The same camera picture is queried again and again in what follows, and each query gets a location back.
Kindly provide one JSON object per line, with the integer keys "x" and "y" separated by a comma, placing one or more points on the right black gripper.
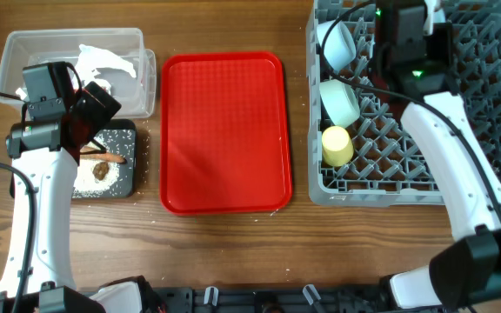
{"x": 440, "y": 41}

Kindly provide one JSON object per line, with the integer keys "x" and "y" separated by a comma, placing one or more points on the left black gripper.
{"x": 101, "y": 107}

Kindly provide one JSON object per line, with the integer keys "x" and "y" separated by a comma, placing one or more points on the white tissue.
{"x": 119, "y": 68}

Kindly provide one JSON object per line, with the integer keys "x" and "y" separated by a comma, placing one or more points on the orange carrot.
{"x": 104, "y": 157}

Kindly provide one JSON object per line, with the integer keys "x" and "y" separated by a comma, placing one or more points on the brown food scrap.
{"x": 100, "y": 170}

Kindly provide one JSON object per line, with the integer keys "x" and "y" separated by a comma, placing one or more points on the light blue rice bowl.
{"x": 340, "y": 48}

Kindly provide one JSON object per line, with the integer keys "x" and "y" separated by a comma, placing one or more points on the light green small bowl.
{"x": 340, "y": 102}

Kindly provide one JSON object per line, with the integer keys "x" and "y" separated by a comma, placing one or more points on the yellow plastic cup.
{"x": 337, "y": 147}

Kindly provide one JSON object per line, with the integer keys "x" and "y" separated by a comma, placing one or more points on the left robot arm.
{"x": 58, "y": 119}

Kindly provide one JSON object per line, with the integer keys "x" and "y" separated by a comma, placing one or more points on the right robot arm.
{"x": 412, "y": 60}

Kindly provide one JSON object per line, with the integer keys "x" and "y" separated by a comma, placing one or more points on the black waste tray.
{"x": 119, "y": 138}

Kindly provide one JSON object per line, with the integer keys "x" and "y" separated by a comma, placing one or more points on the grey dishwasher rack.
{"x": 387, "y": 167}

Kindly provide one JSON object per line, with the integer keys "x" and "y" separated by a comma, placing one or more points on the clear plastic waste bin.
{"x": 96, "y": 35}

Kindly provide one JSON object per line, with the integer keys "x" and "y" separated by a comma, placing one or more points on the red serving tray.
{"x": 224, "y": 145}

